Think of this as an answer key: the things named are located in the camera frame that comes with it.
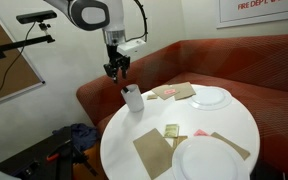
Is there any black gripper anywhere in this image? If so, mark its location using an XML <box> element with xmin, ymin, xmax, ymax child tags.
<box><xmin>103</xmin><ymin>43</ymin><xmax>132</xmax><ymax>85</ymax></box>

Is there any white ceramic mug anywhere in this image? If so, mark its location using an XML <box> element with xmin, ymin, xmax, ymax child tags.
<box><xmin>120</xmin><ymin>83</ymin><xmax>146</xmax><ymax>113</ymax></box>

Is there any small tan card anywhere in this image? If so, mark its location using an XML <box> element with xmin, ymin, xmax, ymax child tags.
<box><xmin>146</xmin><ymin>93</ymin><xmax>159</xmax><ymax>101</ymax></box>

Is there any brown paper sheet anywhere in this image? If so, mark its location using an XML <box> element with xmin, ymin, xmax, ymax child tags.
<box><xmin>173</xmin><ymin>81</ymin><xmax>197</xmax><ymax>101</ymax></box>
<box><xmin>210</xmin><ymin>131</ymin><xmax>252</xmax><ymax>161</ymax></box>
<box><xmin>151</xmin><ymin>84</ymin><xmax>182</xmax><ymax>101</ymax></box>
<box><xmin>132</xmin><ymin>127</ymin><xmax>176</xmax><ymax>180</ymax></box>

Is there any blue crumpled cloth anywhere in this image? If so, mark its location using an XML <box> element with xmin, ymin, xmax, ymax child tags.
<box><xmin>52</xmin><ymin>122</ymin><xmax>101</xmax><ymax>153</ymax></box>

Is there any small green packet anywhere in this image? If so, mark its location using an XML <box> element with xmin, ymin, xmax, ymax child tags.
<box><xmin>163</xmin><ymin>123</ymin><xmax>180</xmax><ymax>139</ymax></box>

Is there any narrow tan paper strip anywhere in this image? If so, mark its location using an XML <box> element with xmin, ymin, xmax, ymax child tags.
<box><xmin>171</xmin><ymin>135</ymin><xmax>189</xmax><ymax>150</ymax></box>

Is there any white round plate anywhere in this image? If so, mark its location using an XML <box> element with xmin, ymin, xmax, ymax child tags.
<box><xmin>187</xmin><ymin>85</ymin><xmax>234</xmax><ymax>111</ymax></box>
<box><xmin>171</xmin><ymin>135</ymin><xmax>251</xmax><ymax>180</ymax></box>

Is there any small red packet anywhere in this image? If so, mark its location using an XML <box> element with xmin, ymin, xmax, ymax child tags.
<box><xmin>193</xmin><ymin>128</ymin><xmax>210</xmax><ymax>137</ymax></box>

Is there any framed cork board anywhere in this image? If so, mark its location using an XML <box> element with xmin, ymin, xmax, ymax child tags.
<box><xmin>0</xmin><ymin>2</ymin><xmax>46</xmax><ymax>108</ymax></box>

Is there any orange patterned sofa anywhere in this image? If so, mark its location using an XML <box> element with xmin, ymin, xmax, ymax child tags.
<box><xmin>75</xmin><ymin>33</ymin><xmax>288</xmax><ymax>180</ymax></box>

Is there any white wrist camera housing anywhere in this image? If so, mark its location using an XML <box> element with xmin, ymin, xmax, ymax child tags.
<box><xmin>116</xmin><ymin>37</ymin><xmax>148</xmax><ymax>57</ymax></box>

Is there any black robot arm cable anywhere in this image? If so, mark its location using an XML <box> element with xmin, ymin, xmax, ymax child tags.
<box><xmin>125</xmin><ymin>0</ymin><xmax>149</xmax><ymax>43</ymax></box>

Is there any black clamp with orange handle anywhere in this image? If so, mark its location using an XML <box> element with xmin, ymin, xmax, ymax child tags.
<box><xmin>46</xmin><ymin>138</ymin><xmax>99</xmax><ymax>178</ymax></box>

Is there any black stereo camera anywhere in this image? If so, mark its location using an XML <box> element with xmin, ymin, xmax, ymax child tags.
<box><xmin>15</xmin><ymin>9</ymin><xmax>58</xmax><ymax>25</ymax></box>

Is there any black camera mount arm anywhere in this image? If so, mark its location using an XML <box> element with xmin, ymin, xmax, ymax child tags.
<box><xmin>0</xmin><ymin>22</ymin><xmax>56</xmax><ymax>65</ymax></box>

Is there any black camera cable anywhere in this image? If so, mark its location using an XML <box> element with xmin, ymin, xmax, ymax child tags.
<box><xmin>0</xmin><ymin>21</ymin><xmax>37</xmax><ymax>112</ymax></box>

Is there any white framed wall poster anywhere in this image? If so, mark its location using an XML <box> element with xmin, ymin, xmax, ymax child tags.
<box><xmin>215</xmin><ymin>0</ymin><xmax>288</xmax><ymax>30</ymax></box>

